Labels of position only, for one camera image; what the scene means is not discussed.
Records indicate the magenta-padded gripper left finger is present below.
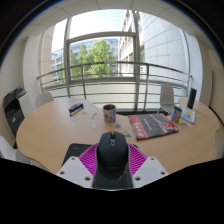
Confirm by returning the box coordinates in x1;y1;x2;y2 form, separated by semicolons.
55;143;100;190

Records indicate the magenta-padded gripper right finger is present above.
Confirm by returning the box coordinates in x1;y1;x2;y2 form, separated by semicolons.
127;143;170;189

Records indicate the black computer mouse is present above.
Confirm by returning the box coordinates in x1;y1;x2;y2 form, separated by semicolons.
95;130;130;181

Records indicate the black mouse pad grey print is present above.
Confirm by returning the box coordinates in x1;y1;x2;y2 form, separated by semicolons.
61;142;139;167

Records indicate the small greenish card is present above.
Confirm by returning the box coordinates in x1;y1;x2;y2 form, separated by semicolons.
121;130;134;139

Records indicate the red and grey magazine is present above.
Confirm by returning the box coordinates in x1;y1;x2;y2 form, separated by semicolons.
127;112;180;141

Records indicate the printed blue and white mug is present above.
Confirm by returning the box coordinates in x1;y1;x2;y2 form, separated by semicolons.
170;106;183;123

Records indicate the black upright speaker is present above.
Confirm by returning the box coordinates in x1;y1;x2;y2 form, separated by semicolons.
186;87;198;110

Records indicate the black office printer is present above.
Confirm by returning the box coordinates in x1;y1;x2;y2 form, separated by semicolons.
2;86;34;137

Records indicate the metal balcony railing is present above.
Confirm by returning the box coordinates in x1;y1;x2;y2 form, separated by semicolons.
36;60;194;112

